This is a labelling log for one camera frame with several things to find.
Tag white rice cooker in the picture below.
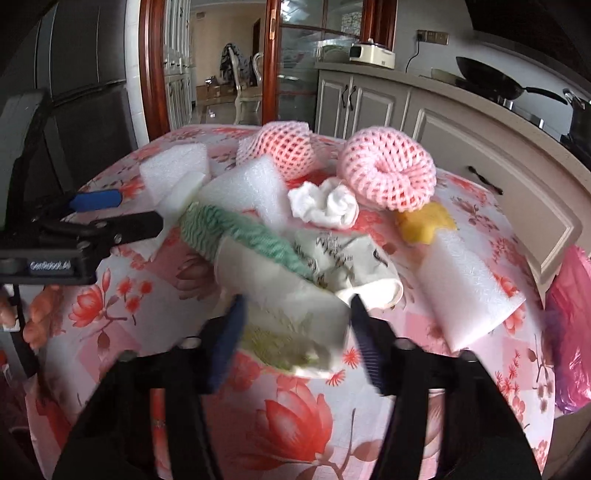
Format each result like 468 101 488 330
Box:
349 41 397 71

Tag white paper carton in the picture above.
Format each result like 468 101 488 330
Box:
217 237 352 379

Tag dark cooking pot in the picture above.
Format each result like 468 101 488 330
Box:
561 88 591 145

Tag white paper towel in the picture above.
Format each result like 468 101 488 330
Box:
416 228 528 354

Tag wooden glass door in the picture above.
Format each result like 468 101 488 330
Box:
263 0 398 136

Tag wooden door frame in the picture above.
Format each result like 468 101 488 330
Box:
139 0 172 141

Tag small white foam block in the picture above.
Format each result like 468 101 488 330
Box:
157 171 207 223

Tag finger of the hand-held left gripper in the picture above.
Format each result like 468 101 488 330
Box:
44 189 124 217
37 211 164 260

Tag yellow sponge piece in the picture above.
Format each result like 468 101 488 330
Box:
394 200 458 245

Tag black gas stove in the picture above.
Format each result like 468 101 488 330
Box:
496 95 591 155

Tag pink trash bag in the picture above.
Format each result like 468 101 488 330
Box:
544 244 591 416

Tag black drawer handle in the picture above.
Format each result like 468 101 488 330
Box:
467 165 505 195

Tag person's left hand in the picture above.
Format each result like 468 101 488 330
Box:
0 285 63 342

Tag floral pink tablecloth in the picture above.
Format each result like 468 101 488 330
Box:
25 124 557 480

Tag white crumpled tissue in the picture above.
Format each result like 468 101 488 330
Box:
287 178 361 230

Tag rolled pink foam net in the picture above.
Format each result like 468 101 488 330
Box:
337 124 437 213

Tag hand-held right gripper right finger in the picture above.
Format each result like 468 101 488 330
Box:
348 294 543 480

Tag black wok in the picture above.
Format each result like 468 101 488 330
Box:
455 56 568 105

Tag dark refrigerator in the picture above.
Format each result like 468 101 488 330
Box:
34 0 139 204

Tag green wavy cloth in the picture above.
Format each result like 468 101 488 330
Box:
180 203 315 282

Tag white printed paper bag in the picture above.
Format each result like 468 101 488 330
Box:
295 231 404 310

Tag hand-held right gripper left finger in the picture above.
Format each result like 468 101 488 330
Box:
53 293 250 480

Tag flat pink foam net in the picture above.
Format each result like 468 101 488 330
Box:
235 121 320 182

